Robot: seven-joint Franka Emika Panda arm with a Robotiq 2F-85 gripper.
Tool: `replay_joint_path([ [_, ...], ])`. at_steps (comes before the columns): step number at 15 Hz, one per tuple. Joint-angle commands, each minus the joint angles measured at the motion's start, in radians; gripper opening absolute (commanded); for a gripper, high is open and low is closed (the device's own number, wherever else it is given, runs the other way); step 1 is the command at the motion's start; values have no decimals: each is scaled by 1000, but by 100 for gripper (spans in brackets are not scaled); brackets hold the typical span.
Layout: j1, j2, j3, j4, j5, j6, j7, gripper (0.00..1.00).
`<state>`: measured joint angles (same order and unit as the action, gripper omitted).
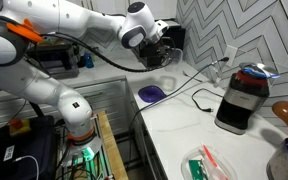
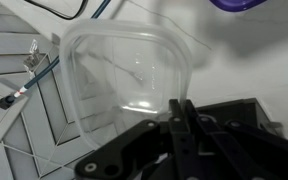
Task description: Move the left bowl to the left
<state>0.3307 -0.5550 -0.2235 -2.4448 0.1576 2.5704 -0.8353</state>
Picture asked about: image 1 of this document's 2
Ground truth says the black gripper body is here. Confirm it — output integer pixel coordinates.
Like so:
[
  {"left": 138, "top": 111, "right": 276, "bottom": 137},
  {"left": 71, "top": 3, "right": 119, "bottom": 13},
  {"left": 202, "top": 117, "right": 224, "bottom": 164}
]
[{"left": 139, "top": 37, "right": 172, "bottom": 69}]

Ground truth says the clear plastic bowl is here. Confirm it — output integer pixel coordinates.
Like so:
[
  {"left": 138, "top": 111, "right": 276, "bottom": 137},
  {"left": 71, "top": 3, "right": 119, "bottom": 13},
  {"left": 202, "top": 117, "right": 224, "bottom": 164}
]
[{"left": 165, "top": 47, "right": 185, "bottom": 73}]

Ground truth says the purple bowl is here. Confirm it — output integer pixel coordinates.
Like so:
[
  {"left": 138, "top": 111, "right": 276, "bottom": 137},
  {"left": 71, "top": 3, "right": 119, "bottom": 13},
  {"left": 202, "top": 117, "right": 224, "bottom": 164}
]
[{"left": 137, "top": 85, "right": 168, "bottom": 104}]

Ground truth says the clear drinking glass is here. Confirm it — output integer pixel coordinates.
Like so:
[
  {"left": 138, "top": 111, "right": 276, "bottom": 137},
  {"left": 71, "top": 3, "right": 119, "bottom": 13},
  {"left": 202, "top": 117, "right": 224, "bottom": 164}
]
[{"left": 211, "top": 63, "right": 224, "bottom": 88}]

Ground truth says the blue bottle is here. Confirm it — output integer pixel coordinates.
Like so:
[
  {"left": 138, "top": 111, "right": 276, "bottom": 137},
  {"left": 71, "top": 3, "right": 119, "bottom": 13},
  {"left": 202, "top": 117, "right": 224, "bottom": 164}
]
[{"left": 83, "top": 51, "right": 95, "bottom": 70}]

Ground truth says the black and silver blender base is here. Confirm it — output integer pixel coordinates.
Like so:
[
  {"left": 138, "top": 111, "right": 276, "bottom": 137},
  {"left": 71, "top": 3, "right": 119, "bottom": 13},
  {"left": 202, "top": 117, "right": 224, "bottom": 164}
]
[{"left": 214, "top": 70, "right": 271, "bottom": 136}]

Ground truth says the silver blue blender lid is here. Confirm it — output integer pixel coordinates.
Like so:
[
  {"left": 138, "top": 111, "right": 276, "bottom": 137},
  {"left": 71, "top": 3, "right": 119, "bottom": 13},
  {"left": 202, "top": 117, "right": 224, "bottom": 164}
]
[{"left": 238, "top": 61, "right": 281, "bottom": 80}]

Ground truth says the black toaster oven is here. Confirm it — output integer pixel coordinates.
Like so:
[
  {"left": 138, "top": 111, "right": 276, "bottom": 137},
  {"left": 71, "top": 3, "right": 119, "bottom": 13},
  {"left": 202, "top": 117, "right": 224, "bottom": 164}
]
[{"left": 32, "top": 43, "right": 81, "bottom": 80}]

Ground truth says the clear plastic food container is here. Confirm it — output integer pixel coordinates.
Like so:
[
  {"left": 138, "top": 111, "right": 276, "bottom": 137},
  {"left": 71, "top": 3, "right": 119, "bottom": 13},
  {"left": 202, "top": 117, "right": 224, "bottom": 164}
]
[{"left": 180, "top": 144, "right": 239, "bottom": 180}]

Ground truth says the wooden plank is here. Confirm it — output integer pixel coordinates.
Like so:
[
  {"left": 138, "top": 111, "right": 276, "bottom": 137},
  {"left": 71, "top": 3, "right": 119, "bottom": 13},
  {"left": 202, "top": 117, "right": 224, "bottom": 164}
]
[{"left": 96, "top": 110, "right": 129, "bottom": 180}]

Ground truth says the orange plastic utensil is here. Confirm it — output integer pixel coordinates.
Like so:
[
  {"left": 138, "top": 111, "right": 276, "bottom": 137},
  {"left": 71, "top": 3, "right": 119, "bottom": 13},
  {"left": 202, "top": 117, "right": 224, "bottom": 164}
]
[{"left": 201, "top": 144, "right": 218, "bottom": 169}]

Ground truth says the green packet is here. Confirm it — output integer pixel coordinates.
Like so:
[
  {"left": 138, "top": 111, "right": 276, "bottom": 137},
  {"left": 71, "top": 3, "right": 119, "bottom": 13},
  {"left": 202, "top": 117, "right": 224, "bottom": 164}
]
[{"left": 188, "top": 159, "right": 206, "bottom": 180}]

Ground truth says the black tripod stand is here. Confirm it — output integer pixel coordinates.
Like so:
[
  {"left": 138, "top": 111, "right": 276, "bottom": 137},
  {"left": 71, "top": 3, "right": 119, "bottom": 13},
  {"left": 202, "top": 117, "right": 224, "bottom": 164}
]
[{"left": 28, "top": 100, "right": 46, "bottom": 118}]

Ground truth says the yellow emergency stop button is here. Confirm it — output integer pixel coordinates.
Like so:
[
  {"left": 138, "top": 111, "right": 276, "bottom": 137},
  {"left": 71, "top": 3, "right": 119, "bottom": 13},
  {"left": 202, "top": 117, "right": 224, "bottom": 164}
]
[{"left": 8, "top": 118, "right": 32, "bottom": 137}]

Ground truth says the grey utensil holder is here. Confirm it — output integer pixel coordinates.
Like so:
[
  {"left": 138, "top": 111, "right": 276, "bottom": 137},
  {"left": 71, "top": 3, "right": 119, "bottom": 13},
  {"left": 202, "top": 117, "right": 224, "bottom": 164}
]
[{"left": 266, "top": 139, "right": 288, "bottom": 180}]

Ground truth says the black equipment case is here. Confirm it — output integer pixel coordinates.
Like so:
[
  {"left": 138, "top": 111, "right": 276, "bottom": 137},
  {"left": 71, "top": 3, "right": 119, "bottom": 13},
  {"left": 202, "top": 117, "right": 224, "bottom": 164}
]
[{"left": 0, "top": 114, "right": 59, "bottom": 180}]

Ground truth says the white label sticker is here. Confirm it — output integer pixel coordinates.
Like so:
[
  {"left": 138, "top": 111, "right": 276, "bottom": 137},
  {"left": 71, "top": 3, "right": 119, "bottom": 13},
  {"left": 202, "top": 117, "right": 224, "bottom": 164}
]
[{"left": 2, "top": 144, "right": 16, "bottom": 163}]

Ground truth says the black robot arm hose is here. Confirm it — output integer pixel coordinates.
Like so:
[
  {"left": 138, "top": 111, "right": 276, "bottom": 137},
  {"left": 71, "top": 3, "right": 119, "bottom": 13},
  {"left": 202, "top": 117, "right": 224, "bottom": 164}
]
[{"left": 38, "top": 32, "right": 158, "bottom": 73}]

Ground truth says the black power cord with plug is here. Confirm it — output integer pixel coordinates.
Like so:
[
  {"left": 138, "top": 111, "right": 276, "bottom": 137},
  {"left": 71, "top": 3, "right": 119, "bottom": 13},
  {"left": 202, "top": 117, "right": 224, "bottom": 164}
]
[{"left": 190, "top": 87, "right": 226, "bottom": 113}]

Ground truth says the white wall outlet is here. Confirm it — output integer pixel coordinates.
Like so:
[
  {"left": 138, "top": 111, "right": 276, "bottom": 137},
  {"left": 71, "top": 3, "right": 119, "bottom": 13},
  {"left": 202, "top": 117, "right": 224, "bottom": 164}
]
[{"left": 223, "top": 44, "right": 239, "bottom": 68}]

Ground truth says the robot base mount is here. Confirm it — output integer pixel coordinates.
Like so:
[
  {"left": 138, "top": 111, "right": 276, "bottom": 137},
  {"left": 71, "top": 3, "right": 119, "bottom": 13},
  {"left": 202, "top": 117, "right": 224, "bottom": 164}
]
[{"left": 57, "top": 131, "right": 114, "bottom": 180}]

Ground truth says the white cable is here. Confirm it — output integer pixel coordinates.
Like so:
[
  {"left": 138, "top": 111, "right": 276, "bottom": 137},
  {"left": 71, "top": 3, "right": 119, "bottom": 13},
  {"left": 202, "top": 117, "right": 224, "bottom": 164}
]
[{"left": 13, "top": 154, "right": 41, "bottom": 180}]

